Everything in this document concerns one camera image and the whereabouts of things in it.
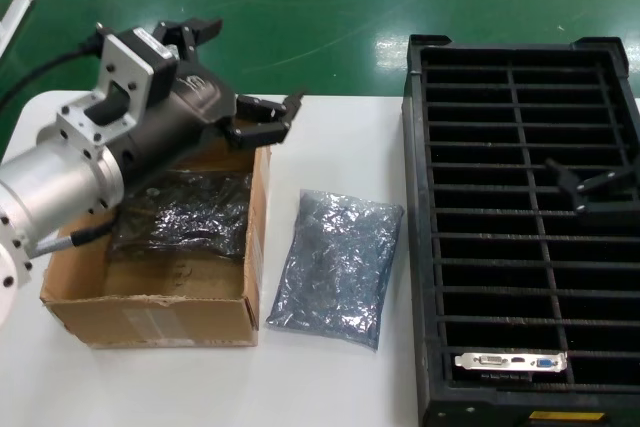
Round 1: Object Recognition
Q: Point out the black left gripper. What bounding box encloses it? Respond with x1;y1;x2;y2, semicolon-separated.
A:
107;18;307;198

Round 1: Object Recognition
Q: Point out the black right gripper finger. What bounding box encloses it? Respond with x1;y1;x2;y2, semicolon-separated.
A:
543;156;640;217

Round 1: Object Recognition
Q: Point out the silver antistatic bag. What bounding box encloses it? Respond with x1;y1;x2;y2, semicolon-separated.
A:
263;188;406;350

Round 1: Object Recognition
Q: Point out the black slotted container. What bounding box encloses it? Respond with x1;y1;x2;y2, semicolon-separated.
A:
402;34;640;427

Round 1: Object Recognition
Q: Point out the brown cardboard box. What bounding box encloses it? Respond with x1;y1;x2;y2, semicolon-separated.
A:
40;144;275;349

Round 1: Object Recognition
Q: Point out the white pipe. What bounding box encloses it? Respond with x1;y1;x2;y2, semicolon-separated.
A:
0;0;37;61

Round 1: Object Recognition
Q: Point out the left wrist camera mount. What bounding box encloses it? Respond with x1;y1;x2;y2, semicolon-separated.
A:
54;26;180;148

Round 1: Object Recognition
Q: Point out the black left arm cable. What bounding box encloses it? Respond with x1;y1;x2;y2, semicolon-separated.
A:
0;21;109;116

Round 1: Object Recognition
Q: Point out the grey braided cable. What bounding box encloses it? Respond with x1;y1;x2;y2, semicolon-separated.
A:
33;219;117;254

